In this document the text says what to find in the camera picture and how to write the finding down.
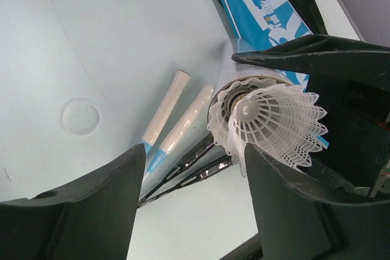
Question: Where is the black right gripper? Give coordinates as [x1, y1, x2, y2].
[232, 34, 389, 193]

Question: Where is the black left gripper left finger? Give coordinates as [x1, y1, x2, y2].
[1, 144, 146, 259]

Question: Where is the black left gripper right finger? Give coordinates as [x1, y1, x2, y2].
[244, 144, 389, 259]

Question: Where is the white shuttlecock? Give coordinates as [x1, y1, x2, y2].
[207, 77, 282, 148]
[225, 84, 328, 177]

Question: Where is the clear plastic tube lid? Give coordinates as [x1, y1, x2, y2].
[60, 99, 100, 136]

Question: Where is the blue racket bag cover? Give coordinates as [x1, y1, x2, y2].
[207, 0, 330, 151]

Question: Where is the black racket lower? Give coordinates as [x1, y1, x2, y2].
[137, 155, 233, 208]

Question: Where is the black racket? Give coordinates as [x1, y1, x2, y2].
[138, 132, 215, 207]
[137, 155, 233, 208]

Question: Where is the black racket upper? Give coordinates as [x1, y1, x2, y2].
[138, 132, 215, 207]

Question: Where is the blue racket white grip lower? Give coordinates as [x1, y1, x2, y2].
[143, 84, 213, 181]

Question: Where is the blue racket white grip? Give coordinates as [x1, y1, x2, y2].
[143, 84, 213, 181]
[141, 71, 190, 153]

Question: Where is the blue racket white grip upper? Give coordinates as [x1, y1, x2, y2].
[141, 71, 190, 153]

